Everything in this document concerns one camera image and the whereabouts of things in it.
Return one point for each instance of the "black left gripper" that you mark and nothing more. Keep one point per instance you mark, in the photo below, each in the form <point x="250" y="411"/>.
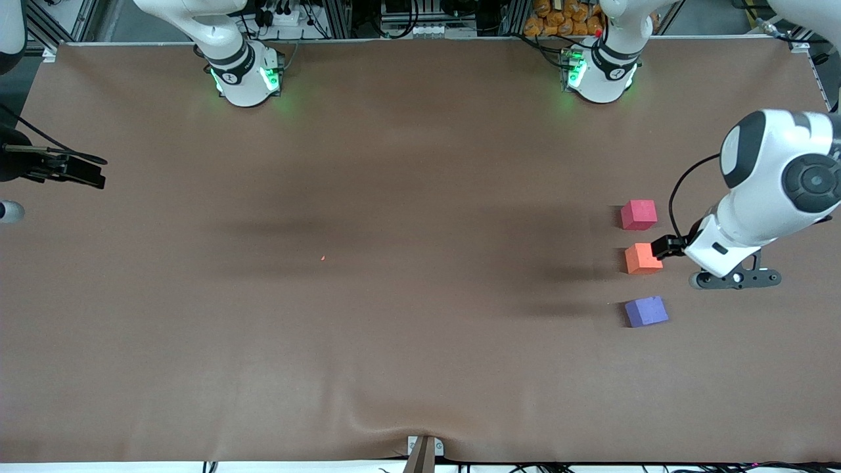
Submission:
<point x="671" y="246"/>

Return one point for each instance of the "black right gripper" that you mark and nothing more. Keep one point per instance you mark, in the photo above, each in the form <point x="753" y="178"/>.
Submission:
<point x="20" y="164"/>

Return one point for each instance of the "orange foam block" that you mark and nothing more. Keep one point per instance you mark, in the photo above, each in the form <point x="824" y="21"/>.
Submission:
<point x="640" y="259"/>

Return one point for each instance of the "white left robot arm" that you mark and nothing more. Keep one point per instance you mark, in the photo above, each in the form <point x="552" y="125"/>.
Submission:
<point x="782" y="171"/>

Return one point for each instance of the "red foam block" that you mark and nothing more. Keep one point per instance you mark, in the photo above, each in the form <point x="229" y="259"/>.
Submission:
<point x="638" y="215"/>

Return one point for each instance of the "purple foam block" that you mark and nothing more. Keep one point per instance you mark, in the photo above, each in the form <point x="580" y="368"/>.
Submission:
<point x="646" y="311"/>

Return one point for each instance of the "orange bread-like item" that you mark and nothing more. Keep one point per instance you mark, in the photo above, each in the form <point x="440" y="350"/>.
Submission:
<point x="573" y="9"/>
<point x="566" y="27"/>
<point x="543" y="6"/>
<point x="533" y="26"/>
<point x="593" y="25"/>
<point x="550" y="20"/>

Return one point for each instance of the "brown table mat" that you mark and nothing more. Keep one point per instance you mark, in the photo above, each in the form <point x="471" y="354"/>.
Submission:
<point x="420" y="197"/>

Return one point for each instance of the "white power strip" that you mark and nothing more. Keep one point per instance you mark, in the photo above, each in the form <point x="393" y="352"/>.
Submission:
<point x="284" y="16"/>

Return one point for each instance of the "white flat device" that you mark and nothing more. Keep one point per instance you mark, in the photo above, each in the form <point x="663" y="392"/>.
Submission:
<point x="428" y="30"/>

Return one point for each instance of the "grey metal clamp bracket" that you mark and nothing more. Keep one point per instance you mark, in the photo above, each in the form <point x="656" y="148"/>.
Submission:
<point x="439" y="447"/>

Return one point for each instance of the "aluminium frame post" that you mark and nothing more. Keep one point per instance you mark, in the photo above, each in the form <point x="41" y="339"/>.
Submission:
<point x="338" y="18"/>

